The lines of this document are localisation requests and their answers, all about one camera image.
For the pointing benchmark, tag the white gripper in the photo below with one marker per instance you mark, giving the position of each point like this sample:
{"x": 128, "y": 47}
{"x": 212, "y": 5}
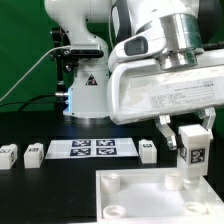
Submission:
{"x": 160, "y": 93}

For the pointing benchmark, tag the white square tabletop part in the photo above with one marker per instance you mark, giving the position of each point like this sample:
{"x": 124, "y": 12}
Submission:
{"x": 155, "y": 196}

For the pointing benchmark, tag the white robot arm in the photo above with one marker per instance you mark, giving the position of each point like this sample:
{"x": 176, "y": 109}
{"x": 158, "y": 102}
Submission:
{"x": 95, "y": 27}

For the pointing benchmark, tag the white marker sheet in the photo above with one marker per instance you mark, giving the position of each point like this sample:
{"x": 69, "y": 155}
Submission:
{"x": 90, "y": 148}

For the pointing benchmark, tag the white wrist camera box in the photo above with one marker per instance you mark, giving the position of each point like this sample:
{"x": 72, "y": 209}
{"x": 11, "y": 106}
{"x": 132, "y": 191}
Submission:
{"x": 135, "y": 48}

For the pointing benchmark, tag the black camera stand clamp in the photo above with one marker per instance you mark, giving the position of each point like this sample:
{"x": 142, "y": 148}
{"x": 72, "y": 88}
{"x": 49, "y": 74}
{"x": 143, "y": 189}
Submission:
{"x": 65, "y": 63}

